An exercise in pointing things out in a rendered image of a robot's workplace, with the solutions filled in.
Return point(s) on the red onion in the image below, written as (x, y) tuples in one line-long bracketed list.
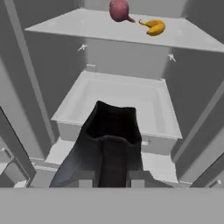
[(119, 10)]

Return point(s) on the grey fridge door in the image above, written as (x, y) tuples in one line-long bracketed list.
[(13, 151), (211, 175)]

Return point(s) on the white fridge drawer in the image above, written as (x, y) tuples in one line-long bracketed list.
[(122, 93)]

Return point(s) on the white fridge shelf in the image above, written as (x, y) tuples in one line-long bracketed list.
[(87, 26)]

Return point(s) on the yellow banana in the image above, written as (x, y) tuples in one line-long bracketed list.
[(156, 27)]

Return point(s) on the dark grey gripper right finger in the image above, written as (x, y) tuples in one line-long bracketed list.
[(138, 181)]

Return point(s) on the small white shelf clip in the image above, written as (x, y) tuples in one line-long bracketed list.
[(172, 57), (82, 47)]

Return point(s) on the dark grey pitcher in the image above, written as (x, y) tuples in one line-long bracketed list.
[(113, 125)]

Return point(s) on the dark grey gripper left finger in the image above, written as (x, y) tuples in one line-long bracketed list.
[(83, 181)]

